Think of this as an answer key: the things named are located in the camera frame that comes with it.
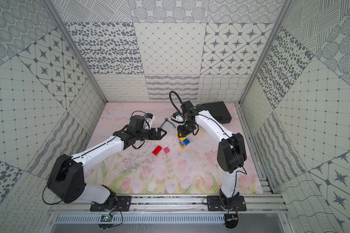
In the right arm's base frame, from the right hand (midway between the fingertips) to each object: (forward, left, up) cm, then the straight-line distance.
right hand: (183, 135), depth 85 cm
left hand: (-1, +10, +4) cm, 11 cm away
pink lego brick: (-4, +11, -12) cm, 16 cm away
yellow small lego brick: (-1, +1, -11) cm, 11 cm away
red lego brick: (-4, +17, -12) cm, 21 cm away
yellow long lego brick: (-1, +1, -2) cm, 2 cm away
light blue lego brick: (-2, +1, -5) cm, 5 cm away
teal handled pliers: (+23, +13, -13) cm, 29 cm away
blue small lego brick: (-3, -2, -3) cm, 4 cm away
